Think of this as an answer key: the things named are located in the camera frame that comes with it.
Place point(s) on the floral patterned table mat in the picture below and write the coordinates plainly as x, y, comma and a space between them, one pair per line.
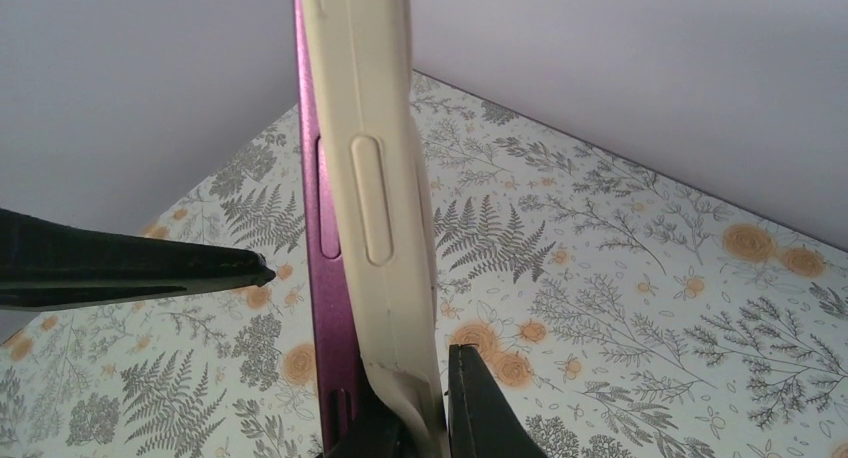
623, 314

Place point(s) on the purple phone with black screen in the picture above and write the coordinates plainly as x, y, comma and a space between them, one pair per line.
341, 383

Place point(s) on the beige phone case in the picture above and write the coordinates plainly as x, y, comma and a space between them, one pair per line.
359, 67

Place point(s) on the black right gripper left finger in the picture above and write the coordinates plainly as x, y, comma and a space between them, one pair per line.
47, 266

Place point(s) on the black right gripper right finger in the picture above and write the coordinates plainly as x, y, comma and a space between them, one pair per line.
481, 422

